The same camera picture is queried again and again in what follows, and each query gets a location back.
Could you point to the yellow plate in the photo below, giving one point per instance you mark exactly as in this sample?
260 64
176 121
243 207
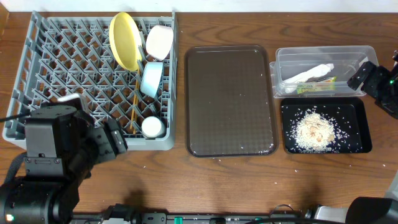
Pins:
125 40

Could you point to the pink white bowl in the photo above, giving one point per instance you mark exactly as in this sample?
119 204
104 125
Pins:
159 42

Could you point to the green orange snack wrapper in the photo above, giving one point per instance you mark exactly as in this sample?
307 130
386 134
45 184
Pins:
325 84

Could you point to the white napkin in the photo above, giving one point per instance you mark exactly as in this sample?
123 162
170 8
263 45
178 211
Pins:
312 75

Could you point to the light blue bowl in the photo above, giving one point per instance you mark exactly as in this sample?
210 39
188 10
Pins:
151 78

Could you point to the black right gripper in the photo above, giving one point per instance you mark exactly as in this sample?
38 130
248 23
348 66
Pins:
370 86

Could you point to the black waste tray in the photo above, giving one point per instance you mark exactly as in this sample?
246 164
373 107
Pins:
349 112

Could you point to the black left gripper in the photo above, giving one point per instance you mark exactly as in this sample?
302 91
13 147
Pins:
109 140

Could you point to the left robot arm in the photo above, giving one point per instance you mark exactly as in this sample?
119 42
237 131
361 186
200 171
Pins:
63 145

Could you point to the clear plastic waste bin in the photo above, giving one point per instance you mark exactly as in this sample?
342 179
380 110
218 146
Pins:
347 60

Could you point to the small white cup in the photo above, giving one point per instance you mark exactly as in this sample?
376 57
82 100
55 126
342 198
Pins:
152 127

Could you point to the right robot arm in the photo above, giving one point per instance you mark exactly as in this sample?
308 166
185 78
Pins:
374 209

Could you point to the grey plastic dish rack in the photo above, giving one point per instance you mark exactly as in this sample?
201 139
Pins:
66 55

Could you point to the dark brown serving tray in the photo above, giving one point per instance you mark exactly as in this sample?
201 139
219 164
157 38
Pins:
229 104

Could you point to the rice food waste pile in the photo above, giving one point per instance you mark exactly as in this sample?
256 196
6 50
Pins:
315 132

